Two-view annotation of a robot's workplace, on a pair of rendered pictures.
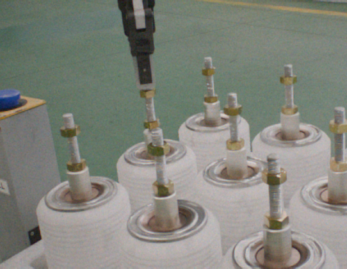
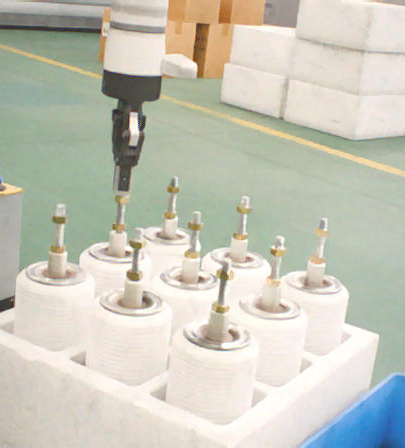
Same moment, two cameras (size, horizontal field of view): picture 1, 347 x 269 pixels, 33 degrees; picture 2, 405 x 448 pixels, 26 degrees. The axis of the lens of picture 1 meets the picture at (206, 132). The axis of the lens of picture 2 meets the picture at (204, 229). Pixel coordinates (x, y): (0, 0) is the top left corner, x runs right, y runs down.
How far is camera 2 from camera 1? 0.48 m
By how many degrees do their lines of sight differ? 7
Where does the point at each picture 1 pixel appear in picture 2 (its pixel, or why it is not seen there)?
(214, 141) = (168, 253)
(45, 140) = (15, 225)
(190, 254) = (149, 328)
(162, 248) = (128, 320)
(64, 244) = (39, 311)
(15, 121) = not seen: outside the picture
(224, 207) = (175, 304)
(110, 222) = (80, 300)
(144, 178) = (106, 272)
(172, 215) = (138, 298)
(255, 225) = not seen: hidden behind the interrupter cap
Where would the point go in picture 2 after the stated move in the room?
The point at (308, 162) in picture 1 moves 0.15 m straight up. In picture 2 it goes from (248, 283) to (264, 175)
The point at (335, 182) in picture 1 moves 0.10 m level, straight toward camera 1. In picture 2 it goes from (267, 295) to (260, 328)
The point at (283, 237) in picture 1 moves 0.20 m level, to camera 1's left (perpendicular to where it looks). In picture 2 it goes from (224, 320) to (35, 306)
